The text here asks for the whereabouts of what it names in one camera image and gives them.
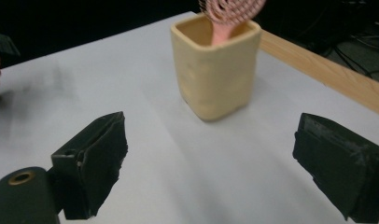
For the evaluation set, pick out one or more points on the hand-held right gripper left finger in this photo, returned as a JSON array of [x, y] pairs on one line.
[[94, 165]]

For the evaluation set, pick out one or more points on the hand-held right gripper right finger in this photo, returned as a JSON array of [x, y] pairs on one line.
[[340, 165]]

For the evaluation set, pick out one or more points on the yellow square cup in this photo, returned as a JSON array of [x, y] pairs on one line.
[[214, 74]]

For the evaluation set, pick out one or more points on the pink hairbrush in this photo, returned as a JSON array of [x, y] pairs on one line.
[[229, 15]]

